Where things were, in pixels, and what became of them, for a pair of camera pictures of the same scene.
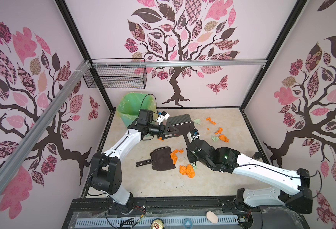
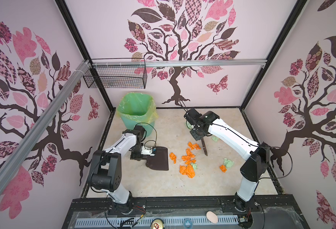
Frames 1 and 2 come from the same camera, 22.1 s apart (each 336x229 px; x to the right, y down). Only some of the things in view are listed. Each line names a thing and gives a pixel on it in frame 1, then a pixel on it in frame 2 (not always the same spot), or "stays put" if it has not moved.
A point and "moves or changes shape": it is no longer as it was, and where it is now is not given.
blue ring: (187, 223) stays put
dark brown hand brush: (180, 125) moves or changes shape
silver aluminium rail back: (175, 63) stays put
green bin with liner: (129, 106) stays put
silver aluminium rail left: (5, 169) stays put
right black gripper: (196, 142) -> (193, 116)
